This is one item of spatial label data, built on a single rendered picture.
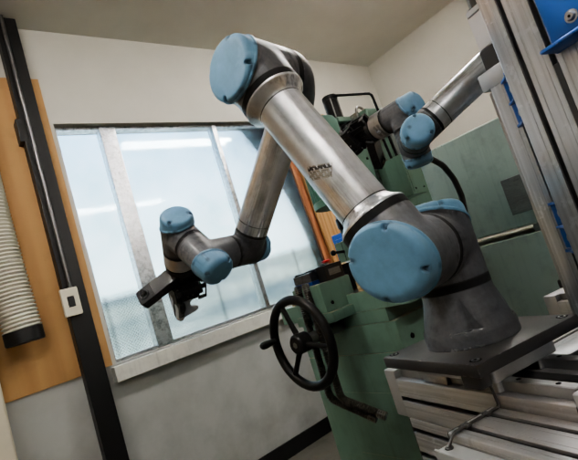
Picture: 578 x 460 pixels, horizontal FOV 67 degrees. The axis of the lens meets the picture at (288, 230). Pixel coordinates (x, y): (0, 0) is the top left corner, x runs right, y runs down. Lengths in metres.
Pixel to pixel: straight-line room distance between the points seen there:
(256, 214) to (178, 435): 1.76
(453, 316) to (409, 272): 0.16
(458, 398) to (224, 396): 1.98
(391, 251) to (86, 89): 2.42
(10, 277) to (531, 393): 1.96
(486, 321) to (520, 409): 0.13
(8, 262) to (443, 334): 1.85
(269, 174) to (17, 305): 1.49
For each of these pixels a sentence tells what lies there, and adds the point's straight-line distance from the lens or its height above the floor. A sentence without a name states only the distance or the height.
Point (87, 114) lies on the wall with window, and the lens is 2.75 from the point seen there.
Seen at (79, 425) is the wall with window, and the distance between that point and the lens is 2.40.
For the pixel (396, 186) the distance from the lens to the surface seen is 1.62.
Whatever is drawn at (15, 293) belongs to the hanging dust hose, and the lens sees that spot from 2.19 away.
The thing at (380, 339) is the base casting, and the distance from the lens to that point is 1.36.
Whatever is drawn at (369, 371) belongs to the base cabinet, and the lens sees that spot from 1.44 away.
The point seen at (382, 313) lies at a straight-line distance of 1.32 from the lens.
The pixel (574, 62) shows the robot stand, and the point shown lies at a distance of 0.76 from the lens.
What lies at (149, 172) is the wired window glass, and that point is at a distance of 2.78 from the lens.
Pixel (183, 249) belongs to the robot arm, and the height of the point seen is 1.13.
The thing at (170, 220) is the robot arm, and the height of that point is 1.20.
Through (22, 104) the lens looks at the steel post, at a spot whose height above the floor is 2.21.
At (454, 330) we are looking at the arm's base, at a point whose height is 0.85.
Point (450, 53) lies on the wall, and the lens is 4.04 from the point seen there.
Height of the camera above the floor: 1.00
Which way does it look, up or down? 6 degrees up
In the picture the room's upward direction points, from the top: 18 degrees counter-clockwise
